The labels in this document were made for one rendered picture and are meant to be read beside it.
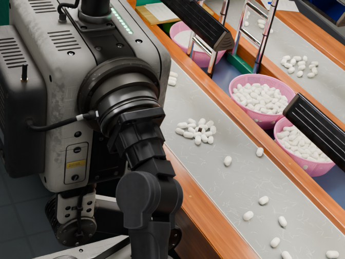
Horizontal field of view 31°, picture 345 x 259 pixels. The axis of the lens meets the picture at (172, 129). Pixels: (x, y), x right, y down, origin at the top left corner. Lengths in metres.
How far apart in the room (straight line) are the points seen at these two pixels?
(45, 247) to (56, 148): 1.51
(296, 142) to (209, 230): 0.60
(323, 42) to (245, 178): 1.03
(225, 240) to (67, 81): 0.84
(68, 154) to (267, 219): 0.86
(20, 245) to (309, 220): 1.28
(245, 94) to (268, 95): 0.10
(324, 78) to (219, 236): 1.08
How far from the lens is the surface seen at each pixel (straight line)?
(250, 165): 2.12
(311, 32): 2.96
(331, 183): 2.28
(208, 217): 1.87
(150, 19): 2.74
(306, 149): 2.26
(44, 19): 1.29
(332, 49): 2.88
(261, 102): 2.43
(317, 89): 2.61
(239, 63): 2.69
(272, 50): 2.79
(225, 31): 2.06
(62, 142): 1.25
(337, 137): 1.75
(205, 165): 2.07
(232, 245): 1.82
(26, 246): 2.74
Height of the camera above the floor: 2.09
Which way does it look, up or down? 38 degrees down
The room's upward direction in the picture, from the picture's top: 11 degrees clockwise
